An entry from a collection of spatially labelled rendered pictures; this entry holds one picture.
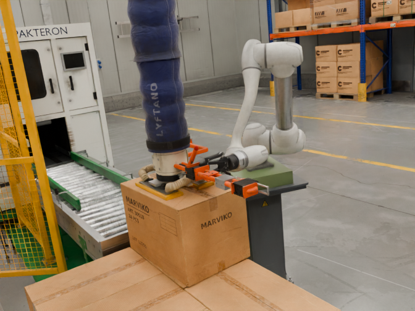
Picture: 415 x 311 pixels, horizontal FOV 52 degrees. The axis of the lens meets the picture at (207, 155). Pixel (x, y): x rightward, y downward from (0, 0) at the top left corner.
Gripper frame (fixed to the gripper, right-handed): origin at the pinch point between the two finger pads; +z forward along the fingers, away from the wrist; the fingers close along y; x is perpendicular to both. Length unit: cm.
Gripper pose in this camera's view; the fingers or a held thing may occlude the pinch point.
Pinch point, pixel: (199, 171)
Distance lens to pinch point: 201.0
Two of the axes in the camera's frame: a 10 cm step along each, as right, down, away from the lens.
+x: -5.7, -1.6, 8.1
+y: 0.9, 9.6, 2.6
